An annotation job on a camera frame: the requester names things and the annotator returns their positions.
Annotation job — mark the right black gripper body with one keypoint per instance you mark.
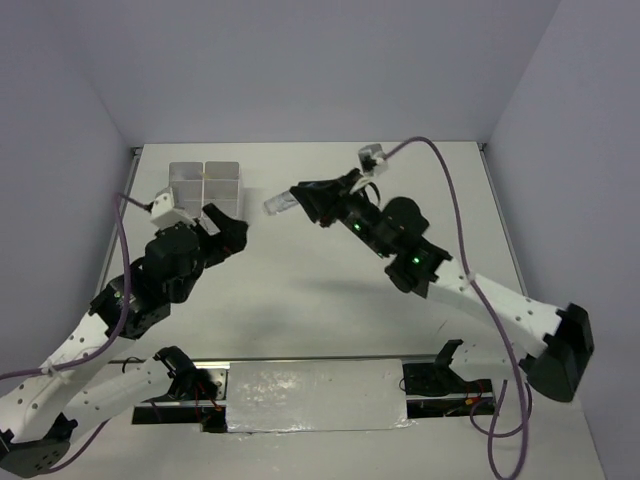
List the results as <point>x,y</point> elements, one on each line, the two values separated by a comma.
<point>357,214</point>

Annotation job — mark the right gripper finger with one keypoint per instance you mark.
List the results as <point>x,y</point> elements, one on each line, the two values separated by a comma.
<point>320,207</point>
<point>306,190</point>

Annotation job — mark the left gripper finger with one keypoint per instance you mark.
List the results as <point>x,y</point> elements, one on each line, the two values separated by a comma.
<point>219,221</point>
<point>234,236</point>

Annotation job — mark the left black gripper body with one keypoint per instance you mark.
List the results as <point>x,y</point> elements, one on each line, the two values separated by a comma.
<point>211,251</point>

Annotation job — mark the clear glue bottle blue cap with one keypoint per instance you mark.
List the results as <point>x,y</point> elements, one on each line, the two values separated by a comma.
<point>279,203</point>

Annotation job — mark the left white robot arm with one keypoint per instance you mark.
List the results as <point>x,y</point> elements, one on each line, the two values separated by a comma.
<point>55,404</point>

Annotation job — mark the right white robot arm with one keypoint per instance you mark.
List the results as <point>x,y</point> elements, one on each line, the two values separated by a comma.
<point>547,346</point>

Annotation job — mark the right white divided container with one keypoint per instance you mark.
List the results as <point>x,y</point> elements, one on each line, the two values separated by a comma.
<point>224,187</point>

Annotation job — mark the white divided container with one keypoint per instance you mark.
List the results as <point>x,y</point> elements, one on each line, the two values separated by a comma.
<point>186,180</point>
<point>224,187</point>

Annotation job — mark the left white divided container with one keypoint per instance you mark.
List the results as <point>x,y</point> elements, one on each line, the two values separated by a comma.
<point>186,180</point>

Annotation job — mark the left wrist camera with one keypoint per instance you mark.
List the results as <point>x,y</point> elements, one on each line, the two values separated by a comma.
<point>165,213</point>

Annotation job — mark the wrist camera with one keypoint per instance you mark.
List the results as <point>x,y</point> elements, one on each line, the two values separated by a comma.
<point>165,213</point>
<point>372,160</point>

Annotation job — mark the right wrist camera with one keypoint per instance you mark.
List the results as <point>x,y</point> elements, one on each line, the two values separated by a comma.
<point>372,160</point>

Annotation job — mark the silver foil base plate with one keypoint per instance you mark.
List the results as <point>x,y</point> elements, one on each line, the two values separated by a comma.
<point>315,396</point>

